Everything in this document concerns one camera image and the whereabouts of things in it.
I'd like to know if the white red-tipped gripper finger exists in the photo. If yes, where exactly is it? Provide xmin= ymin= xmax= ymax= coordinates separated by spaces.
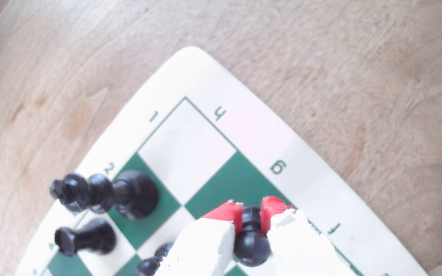
xmin=260 ymin=196 xmax=356 ymax=276
xmin=154 ymin=201 xmax=245 ymax=276

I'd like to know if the small black pawn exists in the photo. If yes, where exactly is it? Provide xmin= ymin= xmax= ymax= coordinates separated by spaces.
xmin=233 ymin=205 xmax=272 ymax=267
xmin=136 ymin=241 xmax=175 ymax=276

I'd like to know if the black chess king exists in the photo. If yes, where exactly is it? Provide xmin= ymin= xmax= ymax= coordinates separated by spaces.
xmin=49 ymin=170 xmax=159 ymax=221

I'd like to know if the green and cream chess mat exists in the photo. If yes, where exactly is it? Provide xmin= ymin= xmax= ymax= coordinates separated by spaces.
xmin=14 ymin=46 xmax=430 ymax=276

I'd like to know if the black chess rook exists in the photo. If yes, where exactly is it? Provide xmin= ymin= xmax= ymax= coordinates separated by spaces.
xmin=54 ymin=218 xmax=117 ymax=257

